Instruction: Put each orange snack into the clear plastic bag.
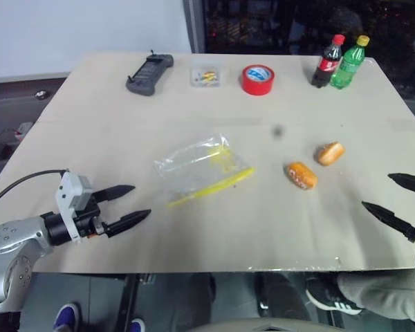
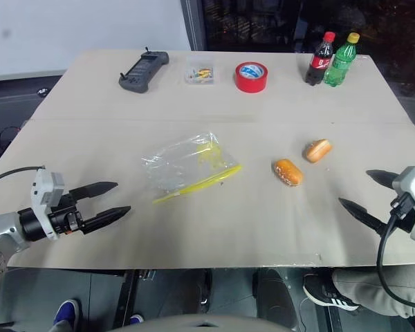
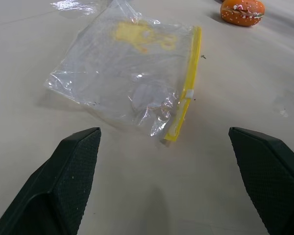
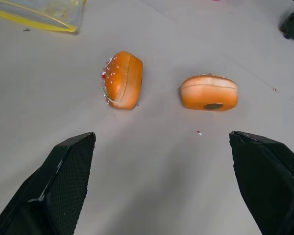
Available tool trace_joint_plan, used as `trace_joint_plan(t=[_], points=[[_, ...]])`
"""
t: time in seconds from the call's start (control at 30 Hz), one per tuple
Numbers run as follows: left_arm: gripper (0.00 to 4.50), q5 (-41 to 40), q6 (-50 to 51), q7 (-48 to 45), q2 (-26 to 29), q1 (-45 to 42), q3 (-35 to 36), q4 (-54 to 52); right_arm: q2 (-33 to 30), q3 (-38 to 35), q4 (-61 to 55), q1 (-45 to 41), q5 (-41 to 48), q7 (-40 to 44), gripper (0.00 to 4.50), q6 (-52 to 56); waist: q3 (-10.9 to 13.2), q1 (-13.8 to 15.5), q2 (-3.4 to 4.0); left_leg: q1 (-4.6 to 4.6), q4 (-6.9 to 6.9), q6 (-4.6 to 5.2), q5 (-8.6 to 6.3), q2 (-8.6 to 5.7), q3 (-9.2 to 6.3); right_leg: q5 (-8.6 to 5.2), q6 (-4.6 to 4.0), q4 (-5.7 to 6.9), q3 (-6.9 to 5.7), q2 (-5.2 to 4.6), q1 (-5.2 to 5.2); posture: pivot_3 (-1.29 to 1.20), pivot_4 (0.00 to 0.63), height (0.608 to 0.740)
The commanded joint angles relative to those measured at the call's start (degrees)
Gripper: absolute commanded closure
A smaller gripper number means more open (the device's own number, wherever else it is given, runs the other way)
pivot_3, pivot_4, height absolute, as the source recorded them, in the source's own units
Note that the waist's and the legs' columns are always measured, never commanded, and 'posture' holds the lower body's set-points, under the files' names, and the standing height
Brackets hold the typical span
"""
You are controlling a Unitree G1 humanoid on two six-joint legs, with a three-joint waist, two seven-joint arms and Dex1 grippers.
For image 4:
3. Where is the plain orange bun toy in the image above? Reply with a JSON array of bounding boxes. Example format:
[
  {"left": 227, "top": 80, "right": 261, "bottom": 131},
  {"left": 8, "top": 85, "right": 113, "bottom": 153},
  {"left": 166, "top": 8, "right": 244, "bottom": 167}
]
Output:
[{"left": 179, "top": 73, "right": 239, "bottom": 113}]

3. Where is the sesame burger bun toy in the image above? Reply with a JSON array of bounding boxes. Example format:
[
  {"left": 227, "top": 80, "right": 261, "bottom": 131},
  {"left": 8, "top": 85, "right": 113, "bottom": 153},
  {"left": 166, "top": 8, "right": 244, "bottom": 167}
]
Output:
[{"left": 99, "top": 50, "right": 144, "bottom": 110}]

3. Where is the clear bag with yellow edge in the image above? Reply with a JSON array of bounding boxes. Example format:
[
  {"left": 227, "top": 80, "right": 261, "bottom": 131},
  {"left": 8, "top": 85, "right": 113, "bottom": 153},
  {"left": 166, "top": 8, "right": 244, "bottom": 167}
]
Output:
[{"left": 0, "top": 0, "right": 88, "bottom": 33}]

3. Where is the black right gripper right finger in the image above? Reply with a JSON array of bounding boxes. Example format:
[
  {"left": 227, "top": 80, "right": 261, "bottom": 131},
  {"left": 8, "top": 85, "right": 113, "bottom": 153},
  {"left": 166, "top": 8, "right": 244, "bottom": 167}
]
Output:
[{"left": 228, "top": 130, "right": 294, "bottom": 235}]

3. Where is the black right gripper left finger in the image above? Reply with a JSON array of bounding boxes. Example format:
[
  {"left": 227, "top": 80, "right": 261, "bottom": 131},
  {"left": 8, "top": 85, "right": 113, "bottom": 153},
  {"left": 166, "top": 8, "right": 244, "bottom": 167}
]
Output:
[{"left": 0, "top": 132, "right": 97, "bottom": 235}]

